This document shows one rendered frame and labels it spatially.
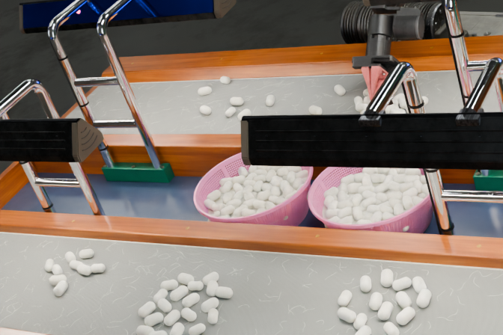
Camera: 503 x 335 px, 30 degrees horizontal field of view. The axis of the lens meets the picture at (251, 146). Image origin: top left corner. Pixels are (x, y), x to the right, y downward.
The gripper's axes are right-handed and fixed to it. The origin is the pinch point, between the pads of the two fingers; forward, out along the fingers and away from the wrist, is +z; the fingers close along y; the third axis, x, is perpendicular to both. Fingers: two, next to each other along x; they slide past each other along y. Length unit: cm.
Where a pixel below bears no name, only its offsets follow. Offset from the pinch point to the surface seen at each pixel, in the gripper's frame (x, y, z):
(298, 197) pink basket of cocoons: -24.5, -2.5, 28.6
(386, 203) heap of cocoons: -22.2, 16.2, 28.7
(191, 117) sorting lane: -2, -50, 5
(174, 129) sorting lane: -5, -52, 9
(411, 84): -55, 33, 15
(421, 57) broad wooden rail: 10.8, 6.4, -13.2
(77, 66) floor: 165, -252, -69
